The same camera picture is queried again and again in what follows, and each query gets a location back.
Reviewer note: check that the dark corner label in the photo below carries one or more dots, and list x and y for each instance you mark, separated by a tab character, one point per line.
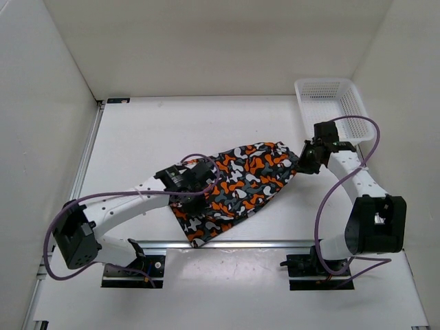
118	100

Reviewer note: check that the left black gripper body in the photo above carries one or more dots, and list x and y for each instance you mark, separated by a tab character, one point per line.
194	204

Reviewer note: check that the left aluminium rail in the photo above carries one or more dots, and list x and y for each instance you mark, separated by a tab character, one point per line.
86	154

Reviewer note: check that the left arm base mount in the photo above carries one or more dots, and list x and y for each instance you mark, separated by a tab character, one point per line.
146	271

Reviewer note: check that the front aluminium rail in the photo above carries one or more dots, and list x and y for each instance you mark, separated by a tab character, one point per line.
284	244

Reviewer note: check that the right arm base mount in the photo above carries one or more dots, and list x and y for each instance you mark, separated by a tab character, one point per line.
306	273

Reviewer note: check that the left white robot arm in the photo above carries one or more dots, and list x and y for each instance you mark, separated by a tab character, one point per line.
81	233

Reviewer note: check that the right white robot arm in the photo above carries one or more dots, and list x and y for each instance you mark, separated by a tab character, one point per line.
342	164

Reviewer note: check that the white plastic mesh basket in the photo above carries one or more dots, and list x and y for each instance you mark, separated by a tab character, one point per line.
323	99

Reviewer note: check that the orange camouflage shorts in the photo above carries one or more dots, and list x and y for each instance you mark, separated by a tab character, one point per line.
250	177

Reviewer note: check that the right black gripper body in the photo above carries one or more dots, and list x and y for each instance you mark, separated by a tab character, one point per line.
307	160

